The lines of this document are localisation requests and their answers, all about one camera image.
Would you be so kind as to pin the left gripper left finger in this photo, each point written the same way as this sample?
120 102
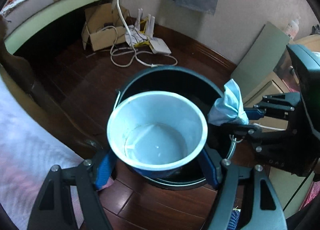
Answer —
69 197

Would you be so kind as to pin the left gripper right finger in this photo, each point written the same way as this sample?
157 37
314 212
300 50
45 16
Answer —
260 206

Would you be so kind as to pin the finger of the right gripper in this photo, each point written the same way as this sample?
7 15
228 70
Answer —
251 133
280 106

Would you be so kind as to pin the light blue face mask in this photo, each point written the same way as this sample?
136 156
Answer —
229 108

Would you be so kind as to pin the white paper cup blue base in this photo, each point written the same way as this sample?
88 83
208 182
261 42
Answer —
157 132

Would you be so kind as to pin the black trash bucket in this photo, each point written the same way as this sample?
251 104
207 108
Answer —
200 91

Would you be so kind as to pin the grey green board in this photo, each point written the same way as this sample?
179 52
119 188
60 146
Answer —
261 58

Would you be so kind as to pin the pink floral table cloth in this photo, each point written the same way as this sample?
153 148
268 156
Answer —
28 151

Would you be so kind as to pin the white plastic bottle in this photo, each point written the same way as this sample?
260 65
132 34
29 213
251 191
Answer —
292 28

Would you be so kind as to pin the white wifi router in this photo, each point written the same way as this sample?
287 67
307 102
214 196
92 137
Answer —
142 33

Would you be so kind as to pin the cardboard box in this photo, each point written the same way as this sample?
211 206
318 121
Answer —
103 27

